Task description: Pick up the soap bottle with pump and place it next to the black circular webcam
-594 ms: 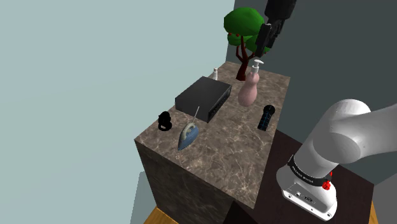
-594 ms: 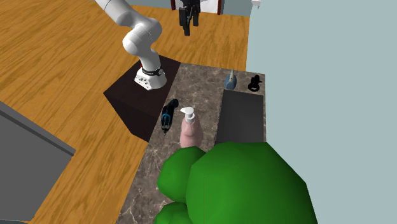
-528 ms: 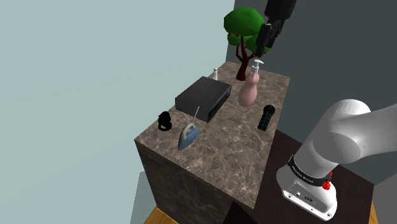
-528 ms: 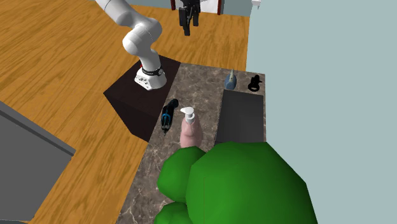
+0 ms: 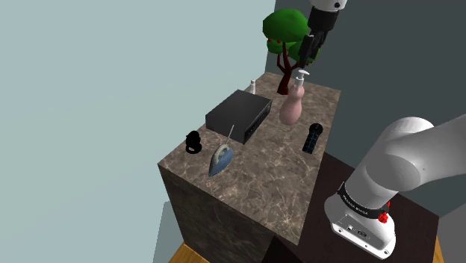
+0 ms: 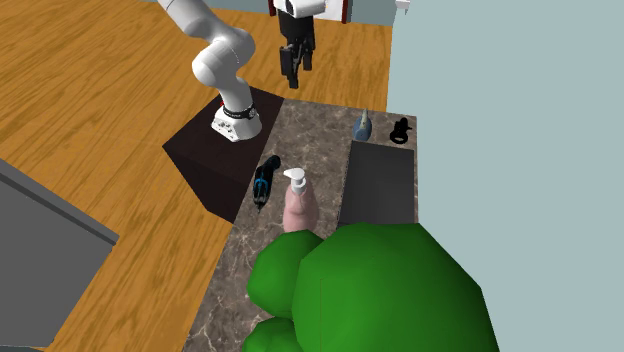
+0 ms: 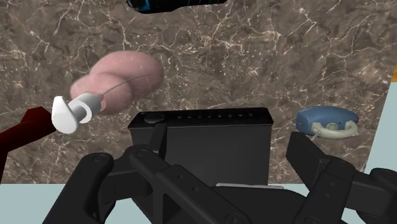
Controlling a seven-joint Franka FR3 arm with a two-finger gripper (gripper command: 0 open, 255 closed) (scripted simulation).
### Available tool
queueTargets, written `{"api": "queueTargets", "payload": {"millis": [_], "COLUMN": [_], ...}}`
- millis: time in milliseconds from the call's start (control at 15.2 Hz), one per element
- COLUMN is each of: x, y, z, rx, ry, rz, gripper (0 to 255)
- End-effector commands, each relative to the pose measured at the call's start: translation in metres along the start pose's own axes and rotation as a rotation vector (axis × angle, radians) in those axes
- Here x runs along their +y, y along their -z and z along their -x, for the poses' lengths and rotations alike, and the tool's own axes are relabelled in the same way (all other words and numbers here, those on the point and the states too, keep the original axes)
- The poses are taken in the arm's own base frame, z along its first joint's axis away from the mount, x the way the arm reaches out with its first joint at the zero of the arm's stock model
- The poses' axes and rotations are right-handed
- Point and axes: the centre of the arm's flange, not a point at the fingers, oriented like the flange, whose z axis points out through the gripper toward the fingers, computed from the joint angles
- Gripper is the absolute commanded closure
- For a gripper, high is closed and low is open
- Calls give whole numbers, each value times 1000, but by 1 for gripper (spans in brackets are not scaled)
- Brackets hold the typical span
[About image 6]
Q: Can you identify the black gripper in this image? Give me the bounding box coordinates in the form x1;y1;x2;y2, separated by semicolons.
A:
277;9;318;90

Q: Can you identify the blue grey pointed bottle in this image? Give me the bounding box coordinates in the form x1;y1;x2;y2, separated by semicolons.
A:
351;108;375;143

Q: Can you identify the black and blue hand tool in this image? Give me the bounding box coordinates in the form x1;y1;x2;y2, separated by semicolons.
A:
251;154;283;214

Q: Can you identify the dark robot stand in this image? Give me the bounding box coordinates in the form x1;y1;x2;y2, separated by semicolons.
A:
161;86;286;226

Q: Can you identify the dark grey sink basin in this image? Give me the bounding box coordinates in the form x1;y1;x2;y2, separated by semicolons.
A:
338;139;416;227

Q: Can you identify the pink soap dispenser bottle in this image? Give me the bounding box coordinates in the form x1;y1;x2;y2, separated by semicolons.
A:
282;167;321;235

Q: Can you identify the green leafy plant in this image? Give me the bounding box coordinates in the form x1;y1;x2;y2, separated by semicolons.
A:
241;221;501;352

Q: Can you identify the grey cabinet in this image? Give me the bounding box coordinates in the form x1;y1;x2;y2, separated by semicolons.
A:
0;158;121;350

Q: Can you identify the black ring-shaped object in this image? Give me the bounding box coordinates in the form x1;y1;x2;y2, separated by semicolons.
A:
389;116;414;146

